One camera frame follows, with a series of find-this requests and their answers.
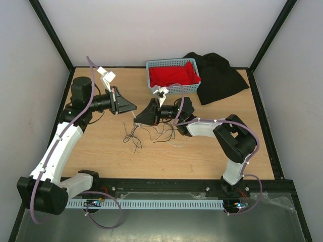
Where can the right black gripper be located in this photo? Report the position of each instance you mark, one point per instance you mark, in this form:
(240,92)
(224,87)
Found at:
(151,116)

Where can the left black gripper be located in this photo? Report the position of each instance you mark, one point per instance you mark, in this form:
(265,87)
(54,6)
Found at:
(123,105)

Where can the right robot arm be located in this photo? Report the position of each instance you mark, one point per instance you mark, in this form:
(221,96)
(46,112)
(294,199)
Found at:
(237,140)

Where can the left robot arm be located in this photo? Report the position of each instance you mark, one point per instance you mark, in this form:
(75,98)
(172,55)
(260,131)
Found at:
(44,190)

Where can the red cloth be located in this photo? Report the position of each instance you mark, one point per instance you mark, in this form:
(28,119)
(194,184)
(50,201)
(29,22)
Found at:
(166,76)

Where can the black cloth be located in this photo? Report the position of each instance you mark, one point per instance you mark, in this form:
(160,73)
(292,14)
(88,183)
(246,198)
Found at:
(218,79)

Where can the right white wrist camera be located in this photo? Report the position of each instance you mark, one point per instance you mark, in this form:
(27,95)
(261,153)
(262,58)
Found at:
(161,93)

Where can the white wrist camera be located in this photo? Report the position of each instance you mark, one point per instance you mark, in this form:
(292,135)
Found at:
(106,77)
(161,93)

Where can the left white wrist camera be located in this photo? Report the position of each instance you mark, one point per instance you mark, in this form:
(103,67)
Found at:
(106,77)

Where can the grey slotted cable duct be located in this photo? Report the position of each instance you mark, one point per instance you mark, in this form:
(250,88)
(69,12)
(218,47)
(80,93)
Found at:
(147,204)

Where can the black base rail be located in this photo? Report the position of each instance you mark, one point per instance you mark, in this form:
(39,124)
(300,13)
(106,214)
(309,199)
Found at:
(211,187)

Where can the black metal frame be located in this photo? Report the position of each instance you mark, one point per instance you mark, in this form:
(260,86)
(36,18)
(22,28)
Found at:
(269,142)

